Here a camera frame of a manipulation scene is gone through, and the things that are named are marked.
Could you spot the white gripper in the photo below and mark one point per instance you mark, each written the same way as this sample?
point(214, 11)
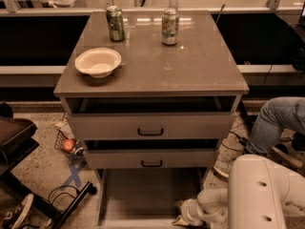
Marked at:
point(188, 210)

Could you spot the grey drawer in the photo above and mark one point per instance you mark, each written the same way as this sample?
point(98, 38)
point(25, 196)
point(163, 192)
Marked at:
point(150, 126)
point(168, 158)
point(144, 198)

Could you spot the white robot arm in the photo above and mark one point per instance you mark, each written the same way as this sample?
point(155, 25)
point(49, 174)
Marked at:
point(260, 195)

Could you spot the grey drawer cabinet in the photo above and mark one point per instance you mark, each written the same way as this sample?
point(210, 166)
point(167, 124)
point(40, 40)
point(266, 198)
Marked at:
point(198, 75)

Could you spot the grey knit sneaker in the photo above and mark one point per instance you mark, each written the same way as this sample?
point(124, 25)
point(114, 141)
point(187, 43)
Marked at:
point(223, 167)

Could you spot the black white sneaker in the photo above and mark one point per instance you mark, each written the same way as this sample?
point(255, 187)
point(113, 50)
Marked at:
point(294, 158)

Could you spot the red apple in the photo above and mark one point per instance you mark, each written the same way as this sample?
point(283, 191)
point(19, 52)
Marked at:
point(68, 145)

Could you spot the person leg in jeans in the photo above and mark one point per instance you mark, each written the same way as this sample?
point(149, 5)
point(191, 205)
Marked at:
point(275, 116)

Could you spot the black canvas sneaker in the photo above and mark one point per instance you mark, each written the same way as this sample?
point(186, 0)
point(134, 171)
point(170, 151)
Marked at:
point(13, 219)

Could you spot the white paper bowl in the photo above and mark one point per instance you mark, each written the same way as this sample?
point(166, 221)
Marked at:
point(98, 62)

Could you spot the black cart stand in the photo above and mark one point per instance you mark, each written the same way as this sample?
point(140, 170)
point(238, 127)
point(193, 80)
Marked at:
point(16, 143)

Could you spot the white green soda can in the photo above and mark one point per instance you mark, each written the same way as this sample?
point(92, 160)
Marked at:
point(169, 26)

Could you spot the dark green soda can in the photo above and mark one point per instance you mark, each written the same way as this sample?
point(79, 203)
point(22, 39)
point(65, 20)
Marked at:
point(114, 17)

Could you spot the black wire basket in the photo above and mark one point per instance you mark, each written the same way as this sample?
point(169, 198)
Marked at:
point(78, 149)

